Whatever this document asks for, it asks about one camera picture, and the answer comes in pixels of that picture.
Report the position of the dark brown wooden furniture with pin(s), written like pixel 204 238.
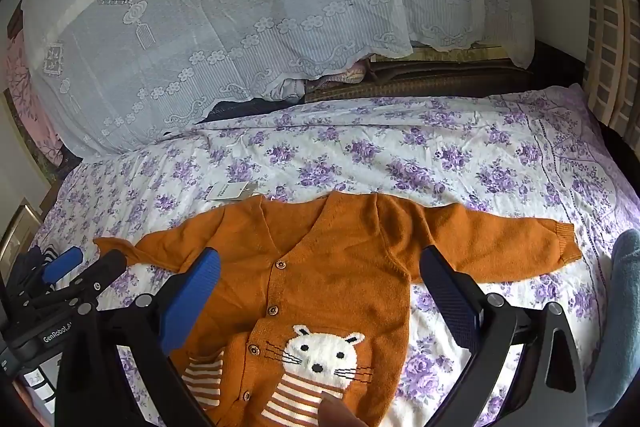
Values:
pixel 440 79

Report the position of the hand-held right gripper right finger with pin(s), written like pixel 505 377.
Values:
pixel 450 302

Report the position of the navy cloth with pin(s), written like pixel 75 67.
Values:
pixel 27 259

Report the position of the white lace cover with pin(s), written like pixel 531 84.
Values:
pixel 200 7

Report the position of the framed picture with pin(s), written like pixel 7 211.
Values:
pixel 17 227

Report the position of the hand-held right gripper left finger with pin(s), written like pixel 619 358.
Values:
pixel 192 297

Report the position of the orange knitted cat sweater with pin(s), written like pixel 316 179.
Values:
pixel 325 257

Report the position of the purple floral bed sheet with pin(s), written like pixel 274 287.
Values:
pixel 350 147

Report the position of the blue grey cloth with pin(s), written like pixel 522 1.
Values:
pixel 620 307

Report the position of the dark cloth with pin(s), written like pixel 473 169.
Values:
pixel 240 108

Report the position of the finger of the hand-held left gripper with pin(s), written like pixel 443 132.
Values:
pixel 62 264
pixel 107 267

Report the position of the pink printed wall hanging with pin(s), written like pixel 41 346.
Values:
pixel 25 97

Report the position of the white paper hang tag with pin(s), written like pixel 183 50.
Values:
pixel 225 191

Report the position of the person's right hand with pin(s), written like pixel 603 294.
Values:
pixel 340 413

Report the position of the pile of clothes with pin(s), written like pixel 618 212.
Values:
pixel 340 79

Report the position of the striped beige curtain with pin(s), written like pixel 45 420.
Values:
pixel 605 32

